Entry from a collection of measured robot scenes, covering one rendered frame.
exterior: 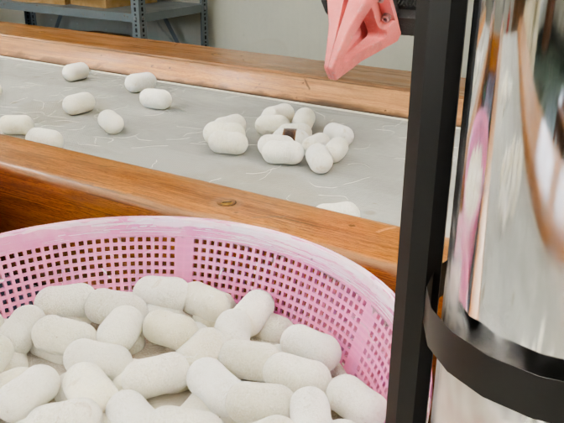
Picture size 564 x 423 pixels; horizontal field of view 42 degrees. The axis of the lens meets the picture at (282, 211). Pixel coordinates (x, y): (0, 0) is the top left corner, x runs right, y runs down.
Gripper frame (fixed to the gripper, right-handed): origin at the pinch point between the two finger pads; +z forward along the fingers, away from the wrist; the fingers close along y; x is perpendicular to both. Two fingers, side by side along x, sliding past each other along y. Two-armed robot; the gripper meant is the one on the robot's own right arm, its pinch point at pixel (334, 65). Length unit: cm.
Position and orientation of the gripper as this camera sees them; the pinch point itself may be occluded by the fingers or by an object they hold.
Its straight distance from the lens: 56.8
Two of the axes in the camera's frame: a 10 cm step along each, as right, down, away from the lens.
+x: 3.3, 5.2, 7.9
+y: 8.5, 2.0, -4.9
